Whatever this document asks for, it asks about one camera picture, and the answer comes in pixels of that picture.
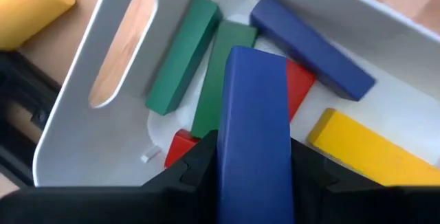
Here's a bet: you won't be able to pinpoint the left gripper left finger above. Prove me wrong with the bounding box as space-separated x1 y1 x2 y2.
142 129 219 224

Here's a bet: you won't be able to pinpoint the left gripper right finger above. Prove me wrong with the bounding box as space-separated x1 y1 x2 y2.
289 137 384 224

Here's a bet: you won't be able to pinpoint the yellow long wooden block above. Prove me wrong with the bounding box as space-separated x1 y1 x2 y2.
307 107 440 188

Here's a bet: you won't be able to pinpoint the dark blue long wooden block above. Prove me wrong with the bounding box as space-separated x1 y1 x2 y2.
216 45 296 224
250 0 377 102

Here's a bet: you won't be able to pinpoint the red long wooden block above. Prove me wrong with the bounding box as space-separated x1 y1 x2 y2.
163 58 317 169

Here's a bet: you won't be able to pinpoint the green long wooden block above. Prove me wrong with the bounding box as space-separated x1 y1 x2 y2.
190 19 259 139
144 0 223 117

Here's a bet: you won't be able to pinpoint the white storage bin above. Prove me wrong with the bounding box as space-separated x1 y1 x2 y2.
32 0 440 188

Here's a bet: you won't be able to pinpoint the yellow wooden cylinder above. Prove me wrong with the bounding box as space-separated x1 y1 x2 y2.
0 0 77 52

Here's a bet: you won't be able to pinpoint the black aluminium table frame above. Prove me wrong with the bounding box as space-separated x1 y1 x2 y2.
0 49 63 188

